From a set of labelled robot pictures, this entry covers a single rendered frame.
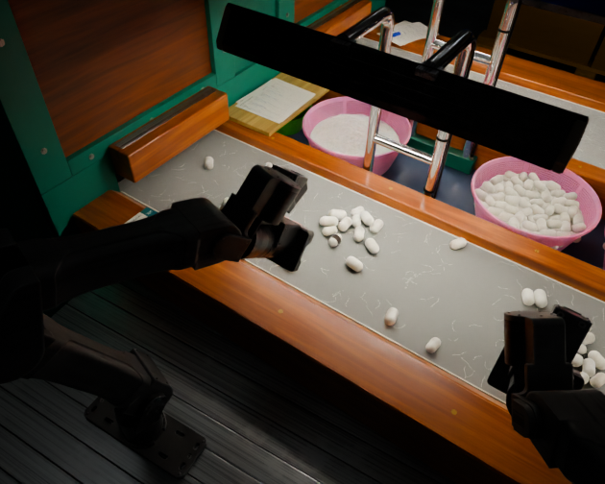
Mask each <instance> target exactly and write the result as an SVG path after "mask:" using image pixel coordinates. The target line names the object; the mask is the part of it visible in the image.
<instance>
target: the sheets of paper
mask: <svg viewBox="0 0 605 484"><path fill-rule="evenodd" d="M315 95H316V94H315V93H312V92H310V91H307V90H305V89H302V88H300V87H297V86H295V85H291V84H289V83H287V82H285V81H282V80H280V79H277V78H274V79H273V80H270V81H269V82H268V83H266V84H265V85H263V86H261V87H259V88H258V89H256V90H254V91H253V92H251V93H250V94H248V95H246V96H245V97H243V98H241V99H240V100H238V101H236V103H238V104H237V105H236V107H238V108H241V109H244V110H246V111H249V112H251V113H254V114H256V115H259V116H261V117H264V118H266V119H269V120H271V121H274V122H277V123H280V122H283V121H284V120H285V119H286V118H287V117H289V116H290V115H291V114H292V113H293V112H294V111H296V110H297V109H299V108H300V107H301V106H302V105H304V104H305V103H306V102H307V101H309V100H310V99H311V98H313V97H314V96H315Z"/></svg>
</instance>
